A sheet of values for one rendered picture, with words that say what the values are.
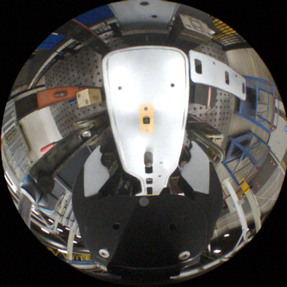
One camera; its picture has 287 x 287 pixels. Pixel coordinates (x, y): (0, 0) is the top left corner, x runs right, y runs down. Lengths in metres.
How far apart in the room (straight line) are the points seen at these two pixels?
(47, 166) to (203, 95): 0.40
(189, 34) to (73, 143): 0.36
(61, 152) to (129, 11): 0.30
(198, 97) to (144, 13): 0.27
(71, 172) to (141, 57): 0.67
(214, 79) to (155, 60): 0.17
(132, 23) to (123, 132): 0.30
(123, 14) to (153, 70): 0.17
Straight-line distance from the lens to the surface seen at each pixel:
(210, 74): 0.30
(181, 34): 0.28
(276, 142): 8.01
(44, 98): 0.17
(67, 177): 0.64
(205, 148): 0.25
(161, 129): 0.24
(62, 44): 0.41
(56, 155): 0.18
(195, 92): 0.28
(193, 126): 0.31
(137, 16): 0.26
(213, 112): 0.72
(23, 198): 0.59
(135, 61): 0.24
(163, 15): 0.26
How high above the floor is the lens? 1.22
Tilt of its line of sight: 58 degrees down
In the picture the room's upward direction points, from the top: 179 degrees counter-clockwise
